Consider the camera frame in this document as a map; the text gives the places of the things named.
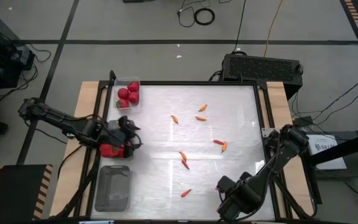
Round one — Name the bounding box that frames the yellow cable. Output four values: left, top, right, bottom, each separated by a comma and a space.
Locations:
263, 0, 284, 58

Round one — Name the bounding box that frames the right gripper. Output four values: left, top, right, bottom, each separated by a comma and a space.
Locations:
218, 175, 262, 222

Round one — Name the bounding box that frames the white labelled box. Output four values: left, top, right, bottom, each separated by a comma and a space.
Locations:
308, 133, 347, 171

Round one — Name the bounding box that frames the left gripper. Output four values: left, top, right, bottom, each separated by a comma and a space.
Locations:
106, 115, 141, 159

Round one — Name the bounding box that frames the thin black cable with plug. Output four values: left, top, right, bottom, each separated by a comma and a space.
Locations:
176, 0, 213, 28

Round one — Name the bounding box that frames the black table frame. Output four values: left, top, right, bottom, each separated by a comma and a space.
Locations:
73, 70, 318, 224

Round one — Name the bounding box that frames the clear plastic container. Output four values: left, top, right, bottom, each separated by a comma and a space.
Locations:
112, 76, 142, 112

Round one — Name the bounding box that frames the grey metal base plate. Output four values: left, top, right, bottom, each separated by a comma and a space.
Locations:
261, 127, 281, 139

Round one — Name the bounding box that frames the black perforated computer case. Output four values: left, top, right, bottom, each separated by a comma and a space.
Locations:
221, 53, 304, 100

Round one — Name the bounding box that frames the red bell pepper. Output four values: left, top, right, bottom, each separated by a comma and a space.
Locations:
99, 143, 126, 159

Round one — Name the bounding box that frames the wooden table board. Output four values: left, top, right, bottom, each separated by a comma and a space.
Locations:
257, 81, 315, 218
48, 81, 109, 218

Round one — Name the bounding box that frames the black metal stand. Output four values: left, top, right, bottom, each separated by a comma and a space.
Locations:
296, 129, 358, 208

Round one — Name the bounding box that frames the coiled black cable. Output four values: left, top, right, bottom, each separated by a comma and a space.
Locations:
193, 7, 216, 26

